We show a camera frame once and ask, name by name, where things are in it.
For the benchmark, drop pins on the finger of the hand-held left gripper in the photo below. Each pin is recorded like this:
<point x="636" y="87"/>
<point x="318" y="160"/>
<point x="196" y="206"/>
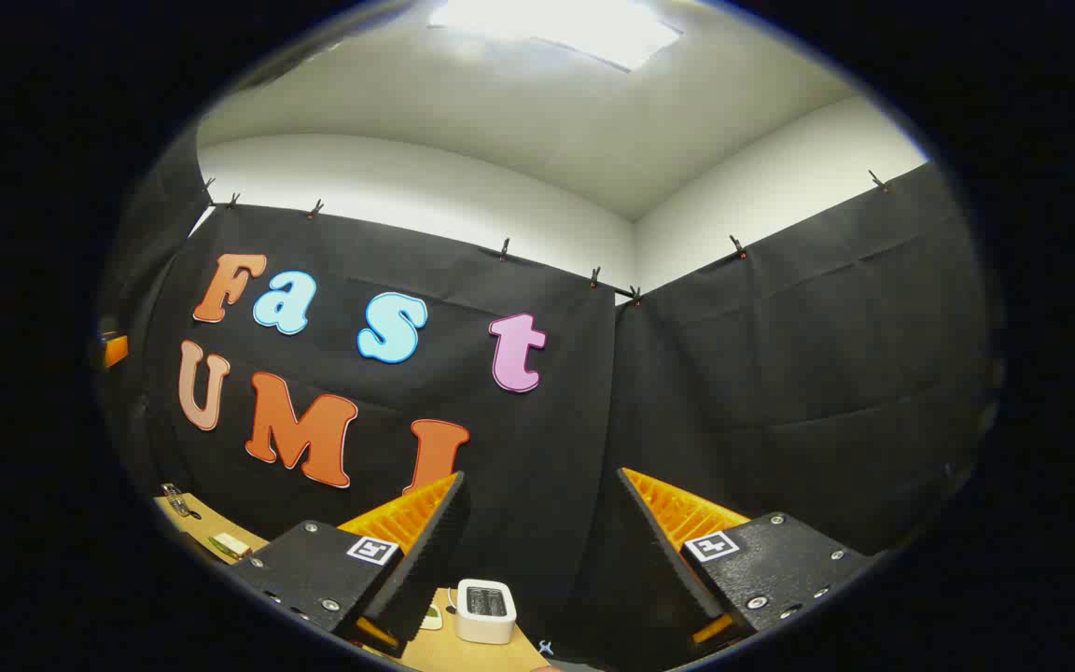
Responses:
<point x="116" y="351"/>

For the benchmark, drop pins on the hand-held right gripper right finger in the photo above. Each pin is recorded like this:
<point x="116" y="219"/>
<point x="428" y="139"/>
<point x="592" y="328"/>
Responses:
<point x="663" y="560"/>

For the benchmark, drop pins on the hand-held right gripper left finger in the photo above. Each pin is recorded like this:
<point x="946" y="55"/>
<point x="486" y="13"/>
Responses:
<point x="425" y="551"/>

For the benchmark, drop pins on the white divided bean dish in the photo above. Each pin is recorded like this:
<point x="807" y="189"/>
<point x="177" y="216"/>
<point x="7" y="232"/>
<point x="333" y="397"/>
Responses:
<point x="432" y="617"/>

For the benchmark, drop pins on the white toaster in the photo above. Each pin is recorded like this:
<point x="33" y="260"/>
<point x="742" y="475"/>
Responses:
<point x="485" y="616"/>

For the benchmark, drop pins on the sandwich with lettuce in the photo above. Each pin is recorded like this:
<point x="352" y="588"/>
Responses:
<point x="230" y="546"/>

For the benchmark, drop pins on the row of black cloth clips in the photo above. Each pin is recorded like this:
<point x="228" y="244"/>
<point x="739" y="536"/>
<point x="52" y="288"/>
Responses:
<point x="504" y="248"/>

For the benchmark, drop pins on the ceiling light panel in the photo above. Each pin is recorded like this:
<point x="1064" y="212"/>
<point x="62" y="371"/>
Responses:
<point x="556" y="23"/>

